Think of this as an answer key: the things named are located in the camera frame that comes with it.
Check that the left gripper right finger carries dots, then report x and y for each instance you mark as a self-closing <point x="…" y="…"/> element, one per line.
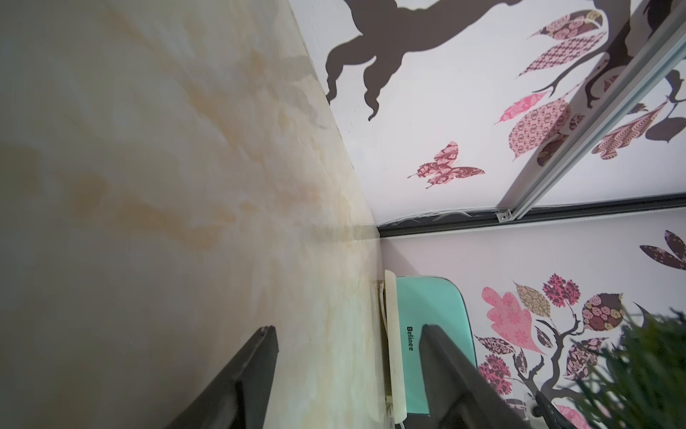
<point x="457" y="395"/>

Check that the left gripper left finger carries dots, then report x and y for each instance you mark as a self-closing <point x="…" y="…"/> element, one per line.
<point x="239" y="395"/>

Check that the small green christmas tree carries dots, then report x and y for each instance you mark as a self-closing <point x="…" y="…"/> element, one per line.
<point x="642" y="382"/>

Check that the mint green toaster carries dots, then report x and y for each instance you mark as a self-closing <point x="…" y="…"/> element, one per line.
<point x="412" y="307"/>

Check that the back wall aluminium rail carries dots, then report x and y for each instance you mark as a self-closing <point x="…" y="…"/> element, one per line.
<point x="661" y="54"/>

